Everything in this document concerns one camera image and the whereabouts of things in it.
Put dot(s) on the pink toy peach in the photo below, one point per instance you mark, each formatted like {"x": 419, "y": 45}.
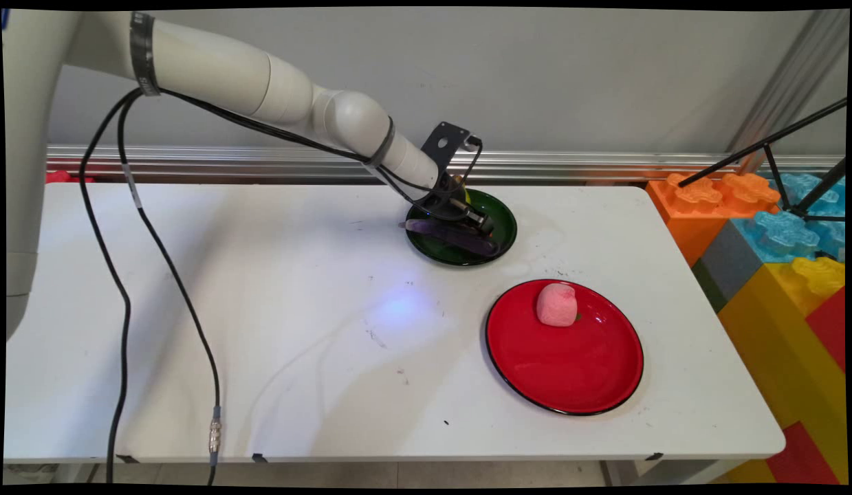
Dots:
{"x": 557, "y": 304}

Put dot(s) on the orange giant building block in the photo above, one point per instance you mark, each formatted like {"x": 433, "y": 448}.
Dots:
{"x": 701, "y": 206}

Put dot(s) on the yellow-green toy pear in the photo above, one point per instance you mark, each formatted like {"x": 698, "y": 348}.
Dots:
{"x": 465, "y": 192}

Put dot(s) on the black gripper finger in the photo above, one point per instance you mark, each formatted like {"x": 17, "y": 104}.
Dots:
{"x": 482, "y": 218}
{"x": 460, "y": 221}

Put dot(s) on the dark green round plate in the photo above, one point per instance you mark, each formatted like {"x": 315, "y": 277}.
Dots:
{"x": 503, "y": 220}

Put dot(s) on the grey giant building block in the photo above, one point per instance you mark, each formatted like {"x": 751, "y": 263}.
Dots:
{"x": 725, "y": 265}

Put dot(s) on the black tripod stand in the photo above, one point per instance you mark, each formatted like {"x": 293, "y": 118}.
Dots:
{"x": 776, "y": 141}

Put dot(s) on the red round plate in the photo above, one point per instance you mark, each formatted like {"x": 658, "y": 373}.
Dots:
{"x": 570, "y": 357}

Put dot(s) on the aluminium frame rail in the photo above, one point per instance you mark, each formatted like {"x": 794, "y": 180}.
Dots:
{"x": 604, "y": 165}

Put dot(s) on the aluminium frame post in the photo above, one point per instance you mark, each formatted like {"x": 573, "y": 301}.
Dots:
{"x": 787, "y": 89}

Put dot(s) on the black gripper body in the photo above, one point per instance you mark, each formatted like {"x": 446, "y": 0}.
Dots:
{"x": 445, "y": 196}

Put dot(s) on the red giant building block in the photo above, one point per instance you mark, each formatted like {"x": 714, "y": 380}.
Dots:
{"x": 830, "y": 326}

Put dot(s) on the blue giant building block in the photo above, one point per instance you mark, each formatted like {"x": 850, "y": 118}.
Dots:
{"x": 787, "y": 234}

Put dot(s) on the purple toy eggplant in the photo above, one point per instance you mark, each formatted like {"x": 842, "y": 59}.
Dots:
{"x": 460, "y": 237}

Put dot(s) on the red object behind table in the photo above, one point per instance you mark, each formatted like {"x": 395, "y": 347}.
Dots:
{"x": 61, "y": 177}

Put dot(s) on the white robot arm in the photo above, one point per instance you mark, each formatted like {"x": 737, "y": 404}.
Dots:
{"x": 212, "y": 69}

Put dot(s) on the yellow giant building block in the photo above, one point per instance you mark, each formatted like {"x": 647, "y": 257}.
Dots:
{"x": 783, "y": 323}

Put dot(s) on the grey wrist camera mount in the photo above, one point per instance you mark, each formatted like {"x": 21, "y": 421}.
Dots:
{"x": 445, "y": 141}

